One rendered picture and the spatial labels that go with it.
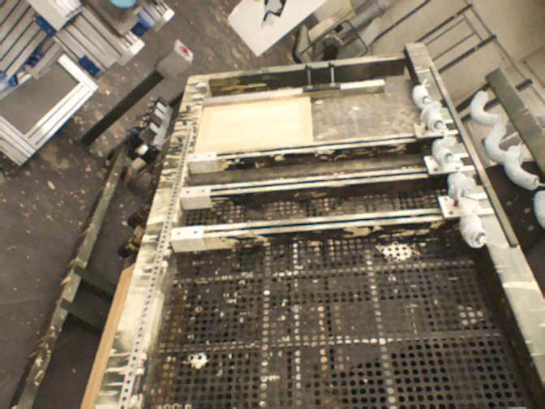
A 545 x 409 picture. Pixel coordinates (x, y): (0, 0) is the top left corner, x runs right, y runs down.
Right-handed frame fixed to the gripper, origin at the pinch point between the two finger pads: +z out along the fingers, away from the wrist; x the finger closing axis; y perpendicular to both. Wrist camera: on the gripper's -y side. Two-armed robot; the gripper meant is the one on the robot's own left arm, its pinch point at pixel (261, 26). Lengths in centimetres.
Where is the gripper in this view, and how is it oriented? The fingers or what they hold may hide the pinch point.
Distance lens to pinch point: 261.7
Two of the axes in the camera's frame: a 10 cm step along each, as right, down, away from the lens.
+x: 1.3, -6.0, 7.9
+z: -3.7, 7.1, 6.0
